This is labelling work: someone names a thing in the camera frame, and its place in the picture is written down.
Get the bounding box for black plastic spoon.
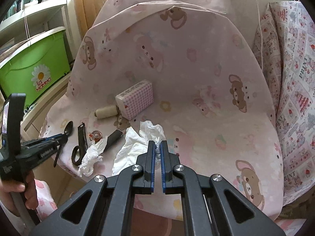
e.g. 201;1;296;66
53;121;73;167

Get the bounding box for large white tissue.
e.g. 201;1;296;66
112;120;166;176

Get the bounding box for pink plastic waste basket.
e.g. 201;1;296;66
130;208;172;235

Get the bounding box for person's left hand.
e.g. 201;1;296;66
1;171;38;216

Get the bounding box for pink pajama leg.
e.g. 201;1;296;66
0;179;59;236

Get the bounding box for black thread spool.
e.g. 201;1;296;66
104;129;123;152

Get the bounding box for small red round candy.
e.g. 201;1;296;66
89;130;103;143

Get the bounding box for green plastic storage box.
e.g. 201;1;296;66
1;27;70;109

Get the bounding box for cream thread spool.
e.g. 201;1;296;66
94;105;119;119

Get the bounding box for pink checkered tissue pack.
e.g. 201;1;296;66
115;80;154;120

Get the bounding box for pink bear-print chair cover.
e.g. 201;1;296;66
41;0;284;219

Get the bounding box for patterned print bedsheet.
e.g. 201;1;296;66
253;1;314;205

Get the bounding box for white hanging string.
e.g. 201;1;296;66
23;4;32;48

